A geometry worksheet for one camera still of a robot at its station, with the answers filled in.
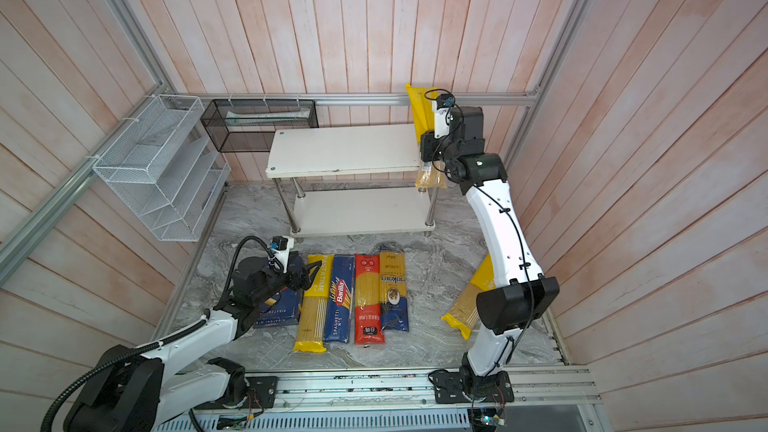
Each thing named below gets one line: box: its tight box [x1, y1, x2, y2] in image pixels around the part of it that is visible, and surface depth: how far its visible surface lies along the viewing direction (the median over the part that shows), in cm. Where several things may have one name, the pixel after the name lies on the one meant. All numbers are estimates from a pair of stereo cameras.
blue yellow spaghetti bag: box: [379, 251, 410, 332], surface depth 90 cm
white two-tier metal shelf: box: [265, 124, 439, 243], surface depth 92 cm
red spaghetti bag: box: [354, 254, 385, 345], surface depth 89 cm
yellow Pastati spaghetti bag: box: [293, 254, 335, 353], surface depth 85 cm
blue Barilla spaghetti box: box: [324, 255, 355, 343], surface depth 87 cm
